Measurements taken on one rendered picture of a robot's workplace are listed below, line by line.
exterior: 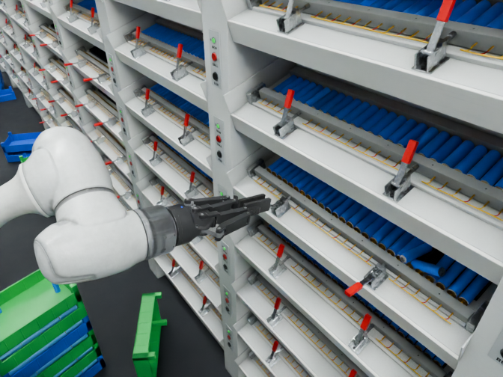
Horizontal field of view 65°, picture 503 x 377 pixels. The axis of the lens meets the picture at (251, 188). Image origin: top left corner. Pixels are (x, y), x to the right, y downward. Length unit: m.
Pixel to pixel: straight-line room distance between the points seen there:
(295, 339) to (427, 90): 0.79
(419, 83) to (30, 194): 0.60
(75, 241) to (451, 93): 0.55
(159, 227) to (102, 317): 1.35
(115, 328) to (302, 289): 1.13
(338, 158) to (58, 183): 0.48
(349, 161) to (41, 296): 1.22
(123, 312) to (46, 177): 1.35
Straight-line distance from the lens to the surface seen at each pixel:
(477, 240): 0.61
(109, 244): 0.64
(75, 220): 0.65
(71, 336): 1.62
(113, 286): 2.11
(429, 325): 0.75
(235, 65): 0.88
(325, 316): 0.96
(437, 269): 0.74
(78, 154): 0.72
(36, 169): 0.73
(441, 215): 0.63
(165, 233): 0.68
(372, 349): 0.93
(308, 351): 1.14
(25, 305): 1.61
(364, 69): 0.61
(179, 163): 1.43
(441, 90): 0.55
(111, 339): 1.92
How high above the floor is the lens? 1.49
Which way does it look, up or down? 34 degrees down
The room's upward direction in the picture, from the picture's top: straight up
